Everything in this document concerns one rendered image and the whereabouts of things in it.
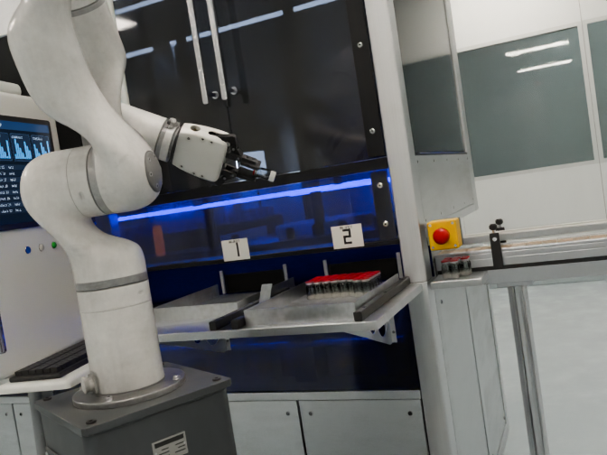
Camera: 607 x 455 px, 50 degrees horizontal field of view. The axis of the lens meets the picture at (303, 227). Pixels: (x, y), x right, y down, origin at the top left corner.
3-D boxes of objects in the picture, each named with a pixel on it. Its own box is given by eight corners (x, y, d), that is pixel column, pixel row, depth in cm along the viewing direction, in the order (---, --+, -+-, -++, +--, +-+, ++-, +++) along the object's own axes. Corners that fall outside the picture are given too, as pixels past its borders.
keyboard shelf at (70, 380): (73, 350, 200) (71, 341, 200) (155, 341, 194) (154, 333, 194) (-33, 400, 157) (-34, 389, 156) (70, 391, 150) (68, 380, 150)
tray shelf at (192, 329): (205, 302, 200) (204, 297, 200) (429, 284, 172) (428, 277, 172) (100, 345, 157) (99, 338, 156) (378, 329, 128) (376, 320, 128)
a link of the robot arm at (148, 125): (155, 136, 125) (171, 110, 131) (88, 113, 124) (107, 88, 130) (150, 169, 130) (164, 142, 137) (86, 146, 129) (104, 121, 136)
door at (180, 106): (109, 202, 203) (78, 13, 200) (239, 181, 184) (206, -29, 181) (107, 202, 202) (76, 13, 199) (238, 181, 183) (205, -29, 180)
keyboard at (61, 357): (97, 340, 195) (95, 332, 195) (138, 336, 192) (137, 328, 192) (8, 383, 156) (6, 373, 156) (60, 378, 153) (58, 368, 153)
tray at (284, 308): (306, 294, 174) (303, 282, 174) (399, 287, 164) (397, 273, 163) (246, 326, 143) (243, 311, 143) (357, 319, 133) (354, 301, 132)
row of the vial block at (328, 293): (309, 298, 166) (306, 281, 166) (376, 292, 159) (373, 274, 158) (306, 300, 164) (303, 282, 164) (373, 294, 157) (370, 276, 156)
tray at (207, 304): (219, 295, 198) (217, 284, 198) (295, 289, 188) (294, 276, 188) (151, 322, 167) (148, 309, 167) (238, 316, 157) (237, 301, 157)
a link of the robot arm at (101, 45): (73, 27, 104) (140, 177, 124) (110, -13, 116) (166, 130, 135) (24, 33, 106) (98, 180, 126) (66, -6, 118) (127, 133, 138)
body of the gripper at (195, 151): (182, 112, 132) (234, 131, 133) (172, 153, 137) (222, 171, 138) (171, 128, 125) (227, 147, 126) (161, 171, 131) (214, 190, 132)
